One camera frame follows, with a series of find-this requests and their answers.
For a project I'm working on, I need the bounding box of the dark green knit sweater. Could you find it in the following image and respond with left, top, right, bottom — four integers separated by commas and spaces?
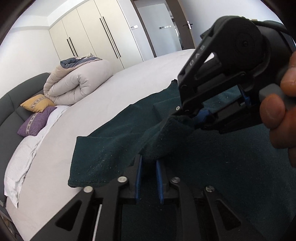
68, 81, 295, 240

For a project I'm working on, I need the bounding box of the person right hand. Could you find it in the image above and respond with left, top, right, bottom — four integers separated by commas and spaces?
260, 53, 295, 168

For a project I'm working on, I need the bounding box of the dark brown door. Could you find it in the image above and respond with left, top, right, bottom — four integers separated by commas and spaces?
132, 1, 195, 57

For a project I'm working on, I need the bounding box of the white bed mattress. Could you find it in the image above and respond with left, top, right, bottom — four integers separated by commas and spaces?
6, 49, 193, 240

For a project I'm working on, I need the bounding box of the white pillow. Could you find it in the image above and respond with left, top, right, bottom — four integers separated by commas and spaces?
4, 105, 70, 208

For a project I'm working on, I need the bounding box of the purple patterned cushion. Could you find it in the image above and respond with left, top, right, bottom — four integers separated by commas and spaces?
17, 106, 56, 137

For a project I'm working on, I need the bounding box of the rolled beige duvet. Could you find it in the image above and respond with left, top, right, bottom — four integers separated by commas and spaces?
43, 54, 113, 105

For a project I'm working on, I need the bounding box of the yellow patterned cushion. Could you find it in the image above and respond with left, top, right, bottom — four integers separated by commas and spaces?
20, 94, 55, 113

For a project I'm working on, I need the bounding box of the dark grey headboard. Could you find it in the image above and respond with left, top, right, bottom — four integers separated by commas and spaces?
0, 72, 50, 206

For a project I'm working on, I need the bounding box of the cream wardrobe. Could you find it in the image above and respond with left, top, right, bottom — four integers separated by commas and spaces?
49, 1, 143, 73

